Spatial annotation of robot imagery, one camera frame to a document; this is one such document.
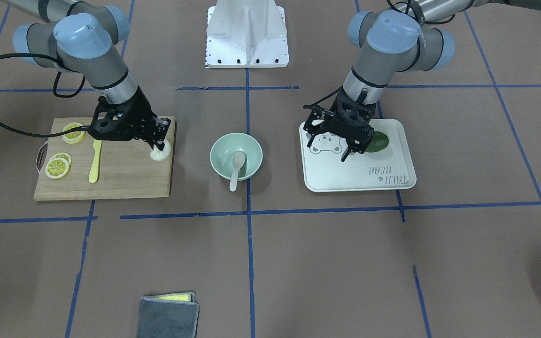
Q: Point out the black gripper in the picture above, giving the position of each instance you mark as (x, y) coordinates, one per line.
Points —
(323, 126)

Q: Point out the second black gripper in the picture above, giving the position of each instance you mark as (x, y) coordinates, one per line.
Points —
(142, 114)

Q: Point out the white steamed bun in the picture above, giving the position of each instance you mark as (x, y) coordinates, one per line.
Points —
(160, 155)

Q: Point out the beige plastic spoon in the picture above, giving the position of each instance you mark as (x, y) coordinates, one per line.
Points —
(238, 161)

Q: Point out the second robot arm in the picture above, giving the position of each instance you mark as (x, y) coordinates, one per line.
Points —
(76, 36)

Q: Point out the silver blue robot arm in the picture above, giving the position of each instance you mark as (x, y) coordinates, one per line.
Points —
(404, 37)

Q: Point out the green avocado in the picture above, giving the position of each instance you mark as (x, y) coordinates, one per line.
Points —
(379, 142)

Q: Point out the white bear tray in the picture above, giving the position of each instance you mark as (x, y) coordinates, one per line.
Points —
(388, 169)

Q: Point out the bamboo cutting board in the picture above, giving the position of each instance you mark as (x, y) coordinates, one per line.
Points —
(126, 172)

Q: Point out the yellow plastic knife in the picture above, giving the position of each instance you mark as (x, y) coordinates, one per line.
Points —
(95, 168)

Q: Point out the single lemon slice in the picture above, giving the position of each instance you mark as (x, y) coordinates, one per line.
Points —
(73, 137)

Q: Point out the lemon slice lower stacked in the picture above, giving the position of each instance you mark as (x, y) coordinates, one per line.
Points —
(64, 155)

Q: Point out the grey yellow folded cloth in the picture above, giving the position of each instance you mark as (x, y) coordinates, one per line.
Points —
(173, 315)

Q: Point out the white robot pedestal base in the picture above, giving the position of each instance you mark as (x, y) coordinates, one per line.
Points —
(246, 34)

